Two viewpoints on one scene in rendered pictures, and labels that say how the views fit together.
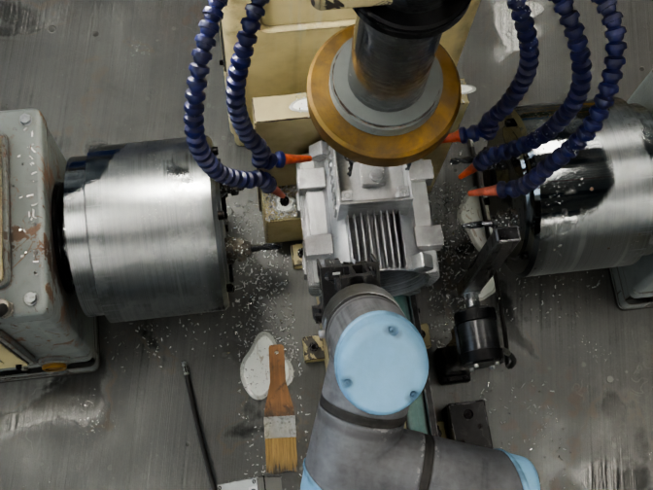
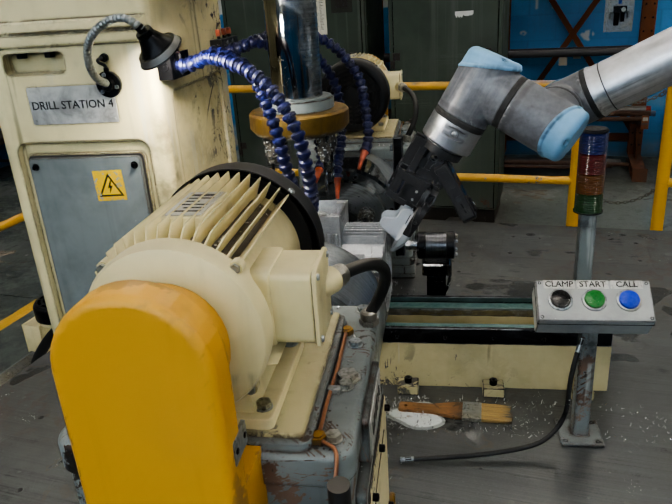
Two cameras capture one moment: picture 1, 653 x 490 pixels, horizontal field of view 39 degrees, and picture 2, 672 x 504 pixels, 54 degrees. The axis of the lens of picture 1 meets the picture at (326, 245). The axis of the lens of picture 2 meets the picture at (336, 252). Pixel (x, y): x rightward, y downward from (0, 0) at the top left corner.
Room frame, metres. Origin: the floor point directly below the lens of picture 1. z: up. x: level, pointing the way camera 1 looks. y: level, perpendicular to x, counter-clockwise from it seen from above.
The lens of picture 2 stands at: (-0.04, 1.02, 1.53)
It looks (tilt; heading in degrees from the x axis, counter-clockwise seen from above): 22 degrees down; 296
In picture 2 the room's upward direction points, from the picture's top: 4 degrees counter-clockwise
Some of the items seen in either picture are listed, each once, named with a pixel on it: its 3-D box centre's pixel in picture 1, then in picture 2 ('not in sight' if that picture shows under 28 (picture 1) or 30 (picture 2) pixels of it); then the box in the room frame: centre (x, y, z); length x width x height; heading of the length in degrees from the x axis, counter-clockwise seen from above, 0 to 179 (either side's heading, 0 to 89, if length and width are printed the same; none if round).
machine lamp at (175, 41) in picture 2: not in sight; (131, 57); (0.64, 0.24, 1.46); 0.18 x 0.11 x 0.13; 16
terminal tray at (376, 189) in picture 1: (368, 170); (314, 225); (0.51, -0.04, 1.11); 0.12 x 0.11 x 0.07; 15
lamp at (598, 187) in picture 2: not in sight; (590, 182); (0.05, -0.48, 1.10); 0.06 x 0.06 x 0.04
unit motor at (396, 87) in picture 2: not in sight; (374, 131); (0.63, -0.67, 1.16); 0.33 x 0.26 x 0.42; 106
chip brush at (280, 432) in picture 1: (279, 407); (454, 410); (0.21, 0.03, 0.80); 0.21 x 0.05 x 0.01; 12
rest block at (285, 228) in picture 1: (284, 213); not in sight; (0.52, 0.08, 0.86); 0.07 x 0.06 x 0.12; 106
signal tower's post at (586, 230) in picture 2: not in sight; (586, 219); (0.05, -0.48, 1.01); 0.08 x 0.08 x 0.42; 16
